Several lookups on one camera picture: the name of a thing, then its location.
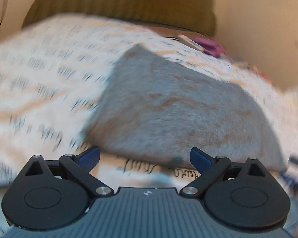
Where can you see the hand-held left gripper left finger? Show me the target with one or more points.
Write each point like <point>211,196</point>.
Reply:
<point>90,155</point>

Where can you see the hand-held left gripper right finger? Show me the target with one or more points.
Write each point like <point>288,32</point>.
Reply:
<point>200,157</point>

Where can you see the grey sweater with navy sleeves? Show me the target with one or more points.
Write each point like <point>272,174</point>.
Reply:
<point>164,104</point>

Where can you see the white blanket with script print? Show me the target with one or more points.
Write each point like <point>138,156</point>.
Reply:
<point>39,84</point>

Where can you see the purple cloth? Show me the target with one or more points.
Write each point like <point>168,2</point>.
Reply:
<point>211,47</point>

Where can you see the white power strip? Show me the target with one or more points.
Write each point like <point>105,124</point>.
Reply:
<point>190,42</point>

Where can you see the green striped headboard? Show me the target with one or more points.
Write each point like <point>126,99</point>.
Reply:
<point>114,0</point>

